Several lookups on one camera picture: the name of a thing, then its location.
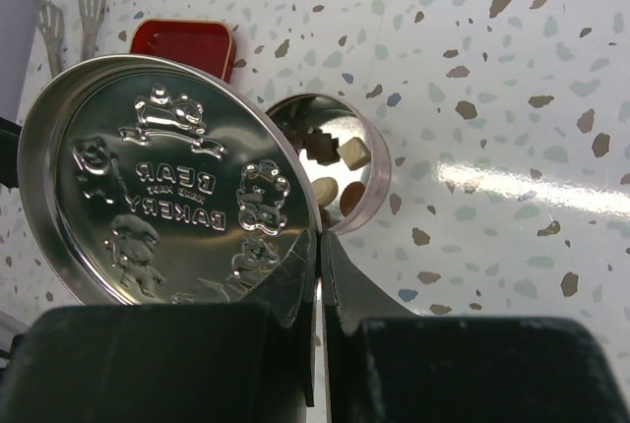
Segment white swirl oval chocolate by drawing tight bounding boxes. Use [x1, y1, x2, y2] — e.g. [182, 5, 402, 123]
[311, 177, 339, 208]

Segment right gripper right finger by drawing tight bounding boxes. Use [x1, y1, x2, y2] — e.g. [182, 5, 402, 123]
[319, 232, 629, 422]

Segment dark brown square chocolate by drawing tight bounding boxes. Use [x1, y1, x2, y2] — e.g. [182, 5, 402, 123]
[297, 128, 340, 165]

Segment round metal tin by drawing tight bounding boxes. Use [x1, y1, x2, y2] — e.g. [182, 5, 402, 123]
[267, 92, 392, 235]

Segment round metal tin lid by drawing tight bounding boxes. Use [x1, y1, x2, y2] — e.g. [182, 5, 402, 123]
[18, 54, 321, 305]

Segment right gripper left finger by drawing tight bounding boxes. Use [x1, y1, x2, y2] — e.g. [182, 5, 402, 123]
[1, 230, 317, 422]

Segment red rectangular tray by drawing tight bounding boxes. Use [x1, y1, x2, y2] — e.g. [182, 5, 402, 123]
[130, 19, 236, 83]

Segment tan square chocolate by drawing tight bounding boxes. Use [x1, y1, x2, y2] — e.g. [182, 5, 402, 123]
[337, 137, 371, 171]

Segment metal tweezers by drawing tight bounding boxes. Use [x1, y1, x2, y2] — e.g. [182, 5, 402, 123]
[34, 0, 108, 79]

